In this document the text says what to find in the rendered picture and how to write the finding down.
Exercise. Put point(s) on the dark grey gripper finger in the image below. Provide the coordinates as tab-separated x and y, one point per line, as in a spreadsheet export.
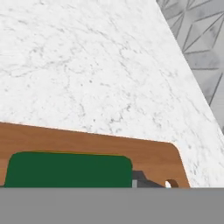
142	180

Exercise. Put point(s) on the brown wooden cutting board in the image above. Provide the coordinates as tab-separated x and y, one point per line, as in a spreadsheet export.
87	143

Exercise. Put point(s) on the green sponge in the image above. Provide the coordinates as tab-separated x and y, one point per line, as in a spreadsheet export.
68	170

